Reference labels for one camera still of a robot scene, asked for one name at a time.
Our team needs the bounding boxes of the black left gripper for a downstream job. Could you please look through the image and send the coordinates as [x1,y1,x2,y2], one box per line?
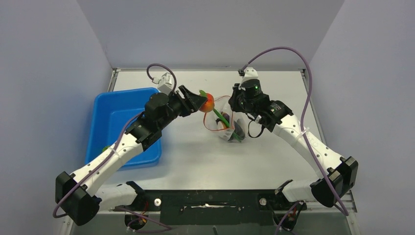
[158,85,206,129]

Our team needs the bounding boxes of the red yellow toy peach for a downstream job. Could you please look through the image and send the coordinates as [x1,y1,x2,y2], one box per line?
[199,90,215,113]

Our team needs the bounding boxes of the purple toy eggplant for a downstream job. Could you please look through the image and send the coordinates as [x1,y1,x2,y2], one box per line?
[221,112,231,122]

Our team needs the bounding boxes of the clear zip top bag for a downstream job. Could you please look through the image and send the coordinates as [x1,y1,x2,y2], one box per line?
[203,95,247,143]

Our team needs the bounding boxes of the green toy chili pepper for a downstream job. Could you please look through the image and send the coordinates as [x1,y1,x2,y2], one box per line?
[213,109,234,142]

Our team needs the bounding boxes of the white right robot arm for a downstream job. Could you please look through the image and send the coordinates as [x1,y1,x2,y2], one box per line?
[229,79,358,209]

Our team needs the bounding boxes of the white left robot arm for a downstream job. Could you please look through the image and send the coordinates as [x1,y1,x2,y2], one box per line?
[52,85,208,226]

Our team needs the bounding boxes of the blue plastic bin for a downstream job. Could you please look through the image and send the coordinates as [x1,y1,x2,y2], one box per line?
[85,87,158,164]

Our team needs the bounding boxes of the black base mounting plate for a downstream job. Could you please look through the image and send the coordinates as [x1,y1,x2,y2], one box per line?
[116,189,294,226]

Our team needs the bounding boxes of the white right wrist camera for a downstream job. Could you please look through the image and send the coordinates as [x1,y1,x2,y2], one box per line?
[238,67,258,84]

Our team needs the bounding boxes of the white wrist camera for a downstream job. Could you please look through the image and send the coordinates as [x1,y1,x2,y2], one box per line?
[238,67,258,84]
[152,72,174,95]

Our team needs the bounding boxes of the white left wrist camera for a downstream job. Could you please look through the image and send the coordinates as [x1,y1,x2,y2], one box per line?
[152,72,174,95]

